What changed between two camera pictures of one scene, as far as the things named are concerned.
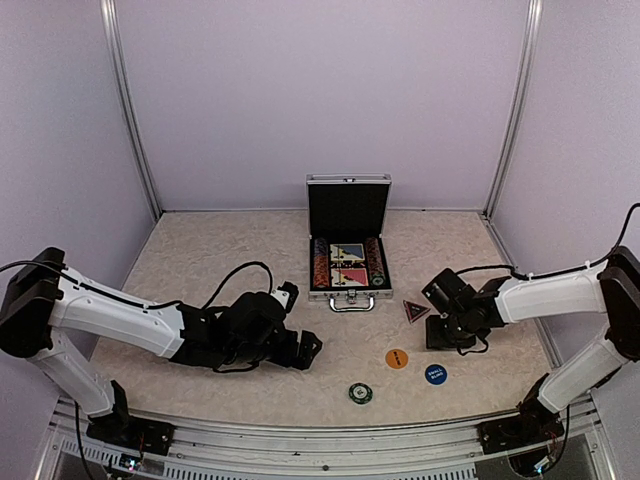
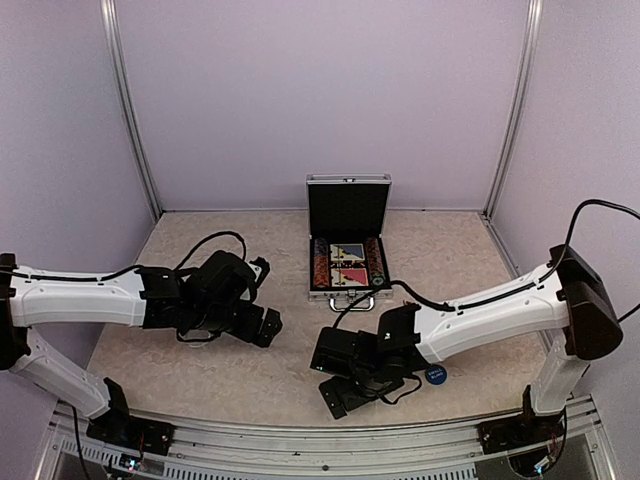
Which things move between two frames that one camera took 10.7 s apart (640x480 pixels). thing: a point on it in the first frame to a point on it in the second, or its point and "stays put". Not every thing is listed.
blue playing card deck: [347, 252] stays put
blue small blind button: [436, 374] stays put
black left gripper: [287, 356] to [267, 331]
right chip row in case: [374, 256] stays put
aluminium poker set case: [350, 258] stays put
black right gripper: [434, 338] to [347, 397]
